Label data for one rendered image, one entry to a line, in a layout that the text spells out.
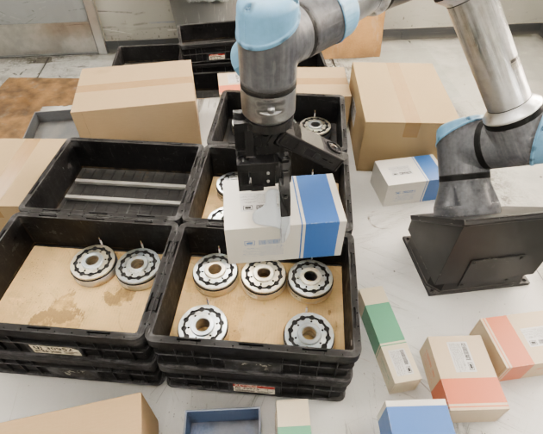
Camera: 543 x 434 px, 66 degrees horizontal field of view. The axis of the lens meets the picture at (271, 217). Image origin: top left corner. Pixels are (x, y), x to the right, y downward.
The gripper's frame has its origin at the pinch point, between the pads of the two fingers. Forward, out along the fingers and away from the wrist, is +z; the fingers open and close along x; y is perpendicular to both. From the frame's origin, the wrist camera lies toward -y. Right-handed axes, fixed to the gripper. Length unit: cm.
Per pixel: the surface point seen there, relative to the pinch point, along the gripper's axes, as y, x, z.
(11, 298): 60, -6, 28
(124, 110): 43, -73, 22
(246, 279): 7.2, -4.1, 25.5
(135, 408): 28.7, 22.0, 25.2
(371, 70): -44, -90, 22
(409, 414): -22.2, 25.8, 32.6
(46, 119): 81, -98, 39
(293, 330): -1.5, 9.7, 25.2
